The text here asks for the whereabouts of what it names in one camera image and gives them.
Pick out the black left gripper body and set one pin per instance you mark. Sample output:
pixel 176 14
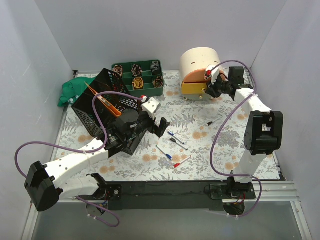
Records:
pixel 155 125

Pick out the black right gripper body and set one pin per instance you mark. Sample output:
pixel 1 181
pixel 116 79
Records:
pixel 213 88

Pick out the small white marker blue cap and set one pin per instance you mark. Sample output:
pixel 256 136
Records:
pixel 175 137

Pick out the orange file folder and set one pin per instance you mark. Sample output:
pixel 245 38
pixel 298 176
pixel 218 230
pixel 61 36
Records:
pixel 112 109

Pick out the round cream drawer cabinet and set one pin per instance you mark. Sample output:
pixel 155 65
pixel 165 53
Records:
pixel 192 66

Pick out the black mesh file organizer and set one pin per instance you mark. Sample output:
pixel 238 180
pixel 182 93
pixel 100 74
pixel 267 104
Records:
pixel 110 115

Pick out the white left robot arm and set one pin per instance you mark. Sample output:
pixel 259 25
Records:
pixel 47 183

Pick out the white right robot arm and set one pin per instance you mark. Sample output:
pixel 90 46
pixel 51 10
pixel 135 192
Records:
pixel 263 133

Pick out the white marker black cap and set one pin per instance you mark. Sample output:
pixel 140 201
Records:
pixel 178 143

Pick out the white marker red cap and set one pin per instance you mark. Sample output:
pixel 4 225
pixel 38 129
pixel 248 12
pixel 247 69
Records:
pixel 183 161

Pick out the green compartment tray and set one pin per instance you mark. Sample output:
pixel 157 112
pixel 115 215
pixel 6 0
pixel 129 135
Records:
pixel 142 77

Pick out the green cloth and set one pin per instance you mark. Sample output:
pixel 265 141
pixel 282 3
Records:
pixel 73 89

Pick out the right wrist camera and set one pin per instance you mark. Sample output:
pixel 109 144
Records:
pixel 211 73

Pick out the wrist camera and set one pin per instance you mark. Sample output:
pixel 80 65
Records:
pixel 211 73
pixel 150 105

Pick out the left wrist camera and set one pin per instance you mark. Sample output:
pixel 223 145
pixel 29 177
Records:
pixel 150 105

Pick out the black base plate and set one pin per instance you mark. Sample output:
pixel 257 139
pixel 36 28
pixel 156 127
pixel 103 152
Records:
pixel 165 195

